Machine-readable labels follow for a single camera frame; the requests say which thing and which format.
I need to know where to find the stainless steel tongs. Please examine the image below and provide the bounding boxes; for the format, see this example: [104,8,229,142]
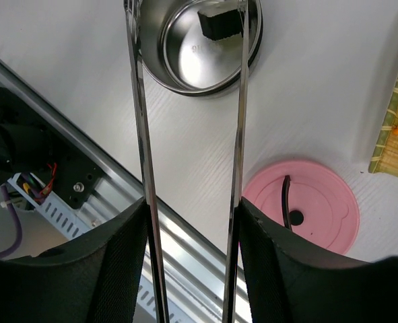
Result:
[124,1,249,322]

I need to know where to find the stainless steel round bowl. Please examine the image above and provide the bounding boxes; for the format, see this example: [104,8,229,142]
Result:
[131,0,264,98]

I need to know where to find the white slotted cable duct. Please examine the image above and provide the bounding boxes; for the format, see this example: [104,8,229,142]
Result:
[6,173,193,323]

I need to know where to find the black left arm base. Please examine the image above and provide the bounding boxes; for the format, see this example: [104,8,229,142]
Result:
[0,87,103,209]

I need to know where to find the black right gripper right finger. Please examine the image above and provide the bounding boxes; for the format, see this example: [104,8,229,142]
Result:
[240,199,398,322]

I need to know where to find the black white sushi roll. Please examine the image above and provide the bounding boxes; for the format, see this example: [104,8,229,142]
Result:
[197,1,244,41]

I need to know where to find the aluminium mounting rail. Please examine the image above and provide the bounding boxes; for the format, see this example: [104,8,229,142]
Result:
[0,45,253,323]

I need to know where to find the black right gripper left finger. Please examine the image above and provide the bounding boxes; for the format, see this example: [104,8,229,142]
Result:
[0,199,148,322]

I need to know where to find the pink round lid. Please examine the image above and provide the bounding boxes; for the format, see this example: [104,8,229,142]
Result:
[243,159,360,254]

